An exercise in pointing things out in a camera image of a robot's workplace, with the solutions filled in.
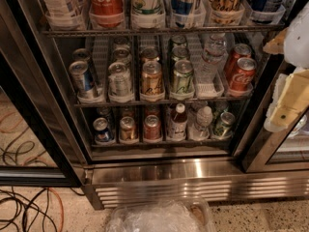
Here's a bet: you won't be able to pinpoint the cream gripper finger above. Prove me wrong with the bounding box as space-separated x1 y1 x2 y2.
264 69 309 132
263 28 287 55

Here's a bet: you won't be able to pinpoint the clear blue label plastic bottle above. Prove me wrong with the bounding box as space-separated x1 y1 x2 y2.
43 0 87 31

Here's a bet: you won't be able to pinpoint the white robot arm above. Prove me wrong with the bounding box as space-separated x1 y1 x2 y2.
263 2 309 132

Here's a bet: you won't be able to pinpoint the dark blue can top shelf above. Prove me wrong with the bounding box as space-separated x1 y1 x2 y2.
247 0 285 24

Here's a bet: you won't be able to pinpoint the clear water bottle middle shelf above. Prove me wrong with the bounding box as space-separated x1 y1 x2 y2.
198 33 227 84

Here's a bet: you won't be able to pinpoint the clear water bottle shelf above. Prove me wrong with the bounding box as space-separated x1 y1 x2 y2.
198 33 227 84
189 106 212 141

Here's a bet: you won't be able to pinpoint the gold black can top shelf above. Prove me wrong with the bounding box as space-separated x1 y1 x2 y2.
208 0 243 25

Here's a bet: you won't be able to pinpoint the green can bottom shelf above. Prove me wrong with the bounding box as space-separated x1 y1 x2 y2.
212 112 235 139

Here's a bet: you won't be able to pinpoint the blue silver can top shelf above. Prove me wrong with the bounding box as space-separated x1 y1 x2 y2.
170 0 206 29

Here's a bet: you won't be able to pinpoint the blue silver can shelf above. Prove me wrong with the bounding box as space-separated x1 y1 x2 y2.
69 61 98 99
170 0 206 29

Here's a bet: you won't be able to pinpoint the green silver can middle shelf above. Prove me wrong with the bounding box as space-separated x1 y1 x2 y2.
171 60 194 95

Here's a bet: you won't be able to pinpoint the clear water bottle bottom shelf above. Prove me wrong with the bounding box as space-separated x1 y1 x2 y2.
189 106 212 141

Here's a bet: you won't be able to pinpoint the brown juice bottle white cap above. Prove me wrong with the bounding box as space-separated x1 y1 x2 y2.
168 103 187 141

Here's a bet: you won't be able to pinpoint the orange gold can middle shelf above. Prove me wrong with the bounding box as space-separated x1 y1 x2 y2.
141 61 163 96

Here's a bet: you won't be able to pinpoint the white green can top shelf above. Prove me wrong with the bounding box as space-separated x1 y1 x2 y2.
131 0 165 29

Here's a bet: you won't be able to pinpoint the copper red can bottom shelf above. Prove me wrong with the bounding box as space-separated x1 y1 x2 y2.
143 115 161 141

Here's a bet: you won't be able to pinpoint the silver white can middle shelf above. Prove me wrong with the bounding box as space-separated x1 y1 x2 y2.
108 62 132 97

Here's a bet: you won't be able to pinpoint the gold can bottom shelf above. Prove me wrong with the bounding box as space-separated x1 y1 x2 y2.
120 116 137 141

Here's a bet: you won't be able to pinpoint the red Coca-Cola can top shelf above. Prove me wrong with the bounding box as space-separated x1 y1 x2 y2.
91 0 124 28

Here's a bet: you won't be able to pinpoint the blue Pepsi can bottom shelf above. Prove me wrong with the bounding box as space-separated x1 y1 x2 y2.
93 117 114 144

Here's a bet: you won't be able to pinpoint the blue silver can middle shelf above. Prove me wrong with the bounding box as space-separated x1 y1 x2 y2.
69 61 98 99

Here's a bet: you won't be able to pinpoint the glass fridge door left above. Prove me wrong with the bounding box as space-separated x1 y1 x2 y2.
0 56 80 188

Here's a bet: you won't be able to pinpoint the red Coca-Cola can rear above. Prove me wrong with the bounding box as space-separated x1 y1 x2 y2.
223 43 252 77

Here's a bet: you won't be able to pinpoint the red Coca-Cola can front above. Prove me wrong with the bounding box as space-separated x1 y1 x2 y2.
228 57 257 92

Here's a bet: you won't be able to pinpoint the clear plastic bag bin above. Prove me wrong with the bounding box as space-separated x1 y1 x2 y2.
104 197 216 232

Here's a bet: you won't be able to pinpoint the black and orange floor cables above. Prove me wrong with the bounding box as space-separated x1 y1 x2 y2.
0 186 85 232

